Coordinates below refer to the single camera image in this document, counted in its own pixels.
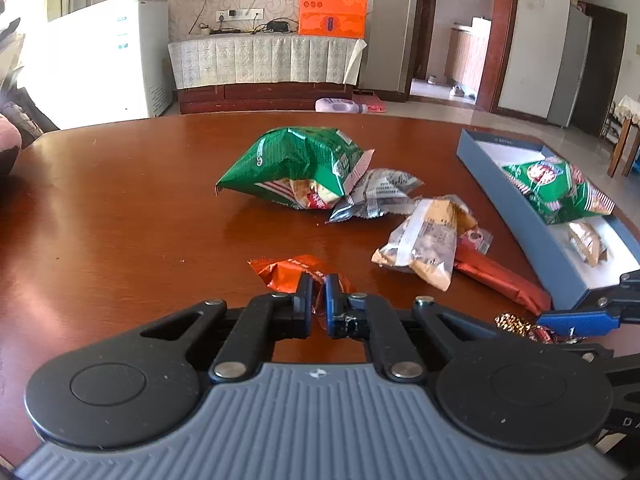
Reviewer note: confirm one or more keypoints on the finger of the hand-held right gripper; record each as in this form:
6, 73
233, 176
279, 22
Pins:
575, 322
631, 281

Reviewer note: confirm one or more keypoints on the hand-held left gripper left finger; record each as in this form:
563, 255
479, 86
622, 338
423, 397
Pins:
304, 310

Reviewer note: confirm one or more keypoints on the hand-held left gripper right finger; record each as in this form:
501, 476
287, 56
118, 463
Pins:
334, 310

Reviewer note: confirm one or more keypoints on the red candy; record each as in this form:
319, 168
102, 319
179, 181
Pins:
545, 334

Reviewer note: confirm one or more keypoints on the orange foil snack packet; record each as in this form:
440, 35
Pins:
282, 272

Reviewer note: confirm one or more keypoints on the gold candy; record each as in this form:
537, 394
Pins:
512, 324

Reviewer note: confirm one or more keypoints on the silver snack packet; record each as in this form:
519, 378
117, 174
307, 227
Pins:
380, 192

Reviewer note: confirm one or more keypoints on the small clear candy packet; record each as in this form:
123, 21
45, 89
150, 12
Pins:
477, 240

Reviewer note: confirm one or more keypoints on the blue cardboard box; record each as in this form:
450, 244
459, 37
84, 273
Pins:
505, 200

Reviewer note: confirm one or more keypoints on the beige snack packet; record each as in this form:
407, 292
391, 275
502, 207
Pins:
587, 242
430, 240

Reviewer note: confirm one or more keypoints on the long red snack bar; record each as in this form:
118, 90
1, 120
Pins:
500, 280

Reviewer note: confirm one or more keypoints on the green shrimp chips bag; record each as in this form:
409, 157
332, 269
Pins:
555, 192

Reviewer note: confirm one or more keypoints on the wooden chair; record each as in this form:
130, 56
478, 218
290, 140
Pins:
622, 135

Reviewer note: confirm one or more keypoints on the large green snack bag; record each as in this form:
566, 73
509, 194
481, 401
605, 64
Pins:
290, 160

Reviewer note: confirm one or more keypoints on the purple plastic bottle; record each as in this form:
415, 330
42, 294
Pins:
337, 106

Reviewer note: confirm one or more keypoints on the pink slippers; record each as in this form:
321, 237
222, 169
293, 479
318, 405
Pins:
372, 105

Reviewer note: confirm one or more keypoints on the wooden television cabinet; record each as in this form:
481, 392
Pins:
260, 97

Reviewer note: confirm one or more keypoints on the white shoe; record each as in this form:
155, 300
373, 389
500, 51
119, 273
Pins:
456, 91

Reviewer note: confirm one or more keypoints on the pale patterned cabinet cloth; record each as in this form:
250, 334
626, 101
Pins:
260, 60

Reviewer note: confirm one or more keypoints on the wooden kitchen cabinet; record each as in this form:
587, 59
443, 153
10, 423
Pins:
467, 57

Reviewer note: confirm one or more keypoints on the black router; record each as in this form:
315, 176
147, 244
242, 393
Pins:
277, 25

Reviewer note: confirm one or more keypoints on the orange cardboard box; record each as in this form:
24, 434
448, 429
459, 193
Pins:
332, 10

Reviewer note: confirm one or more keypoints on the brown wooden door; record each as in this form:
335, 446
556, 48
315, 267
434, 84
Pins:
426, 15

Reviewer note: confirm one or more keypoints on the white chest freezer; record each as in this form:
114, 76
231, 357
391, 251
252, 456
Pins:
100, 60

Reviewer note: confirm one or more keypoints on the pink cushion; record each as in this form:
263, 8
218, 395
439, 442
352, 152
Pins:
9, 135

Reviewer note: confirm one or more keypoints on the wooden door frame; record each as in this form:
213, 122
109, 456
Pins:
502, 35

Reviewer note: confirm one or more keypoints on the white wall sockets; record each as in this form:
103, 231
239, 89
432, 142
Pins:
240, 14

